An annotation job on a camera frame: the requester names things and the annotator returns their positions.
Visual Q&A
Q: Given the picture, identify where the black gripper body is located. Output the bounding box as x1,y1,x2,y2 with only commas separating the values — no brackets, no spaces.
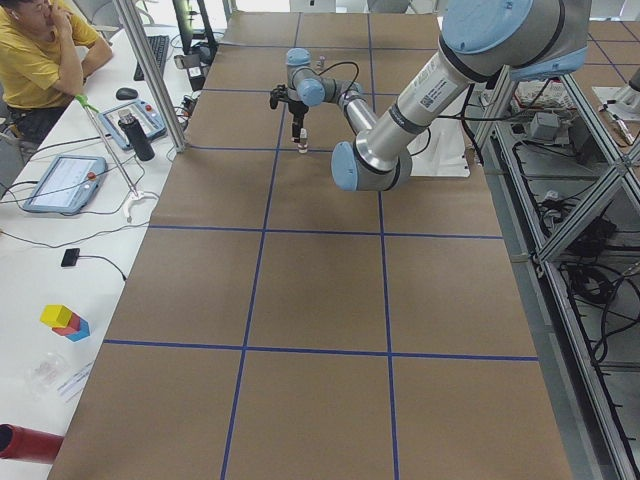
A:
269,84,309,118

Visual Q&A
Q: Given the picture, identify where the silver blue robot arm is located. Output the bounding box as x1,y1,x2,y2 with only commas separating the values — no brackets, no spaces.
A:
269,0,591,191

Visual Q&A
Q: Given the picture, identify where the blue teach pendant far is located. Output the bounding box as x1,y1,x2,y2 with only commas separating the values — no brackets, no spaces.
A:
98,100,166,151

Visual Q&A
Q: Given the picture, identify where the blue teach pendant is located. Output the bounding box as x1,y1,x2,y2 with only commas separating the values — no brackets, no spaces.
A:
98,100,166,151
22,155,107,214

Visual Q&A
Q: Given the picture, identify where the black keyboard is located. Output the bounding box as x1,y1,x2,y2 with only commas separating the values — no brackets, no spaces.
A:
133,35,170,81

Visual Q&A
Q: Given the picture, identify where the black water bottle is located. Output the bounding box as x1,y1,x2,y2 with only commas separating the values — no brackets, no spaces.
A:
118,109,155,161

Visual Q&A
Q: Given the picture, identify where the black computer mouse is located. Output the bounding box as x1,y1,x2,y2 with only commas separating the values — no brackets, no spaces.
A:
115,87,139,101

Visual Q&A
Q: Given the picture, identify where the blue teach pendant near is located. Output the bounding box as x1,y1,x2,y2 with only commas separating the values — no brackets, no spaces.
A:
22,155,107,214

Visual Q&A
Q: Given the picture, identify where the grey power adapter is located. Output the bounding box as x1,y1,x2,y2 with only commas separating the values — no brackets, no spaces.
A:
529,112,561,143

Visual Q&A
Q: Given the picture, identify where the man in yellow shirt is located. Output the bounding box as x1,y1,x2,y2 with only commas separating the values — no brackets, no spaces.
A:
0,0,114,146

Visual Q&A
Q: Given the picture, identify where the small black puck device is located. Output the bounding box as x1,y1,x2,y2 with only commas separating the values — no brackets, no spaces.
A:
60,248,80,268

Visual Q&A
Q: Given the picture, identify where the blue toy block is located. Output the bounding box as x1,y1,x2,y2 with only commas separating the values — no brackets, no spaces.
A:
63,317,90,342

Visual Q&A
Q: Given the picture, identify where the red toy block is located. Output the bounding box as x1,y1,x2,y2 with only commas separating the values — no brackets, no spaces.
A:
52,313,82,337

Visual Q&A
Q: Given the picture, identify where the yellow toy block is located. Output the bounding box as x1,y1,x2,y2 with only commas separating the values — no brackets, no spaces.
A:
40,304,73,328

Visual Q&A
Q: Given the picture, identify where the clear plastic bag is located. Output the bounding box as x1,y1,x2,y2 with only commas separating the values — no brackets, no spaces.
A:
24,352,69,398

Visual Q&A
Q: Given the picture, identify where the red cylinder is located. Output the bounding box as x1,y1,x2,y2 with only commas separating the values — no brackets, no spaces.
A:
1,424,64,464

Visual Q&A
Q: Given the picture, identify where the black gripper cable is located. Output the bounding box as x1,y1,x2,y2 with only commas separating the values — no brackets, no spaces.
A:
315,60,361,94

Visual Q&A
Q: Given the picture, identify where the aluminium frame post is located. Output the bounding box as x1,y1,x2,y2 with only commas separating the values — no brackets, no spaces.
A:
114,0,186,153

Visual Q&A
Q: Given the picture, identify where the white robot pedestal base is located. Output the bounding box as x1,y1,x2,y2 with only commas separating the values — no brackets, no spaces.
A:
408,119,470,178

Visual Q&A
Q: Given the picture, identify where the green handled reacher grabber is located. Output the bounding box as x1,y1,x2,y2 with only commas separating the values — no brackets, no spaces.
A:
75,94,159,223

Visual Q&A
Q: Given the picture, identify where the aluminium frame rack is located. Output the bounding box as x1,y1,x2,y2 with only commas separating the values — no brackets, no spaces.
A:
469,62,639,479

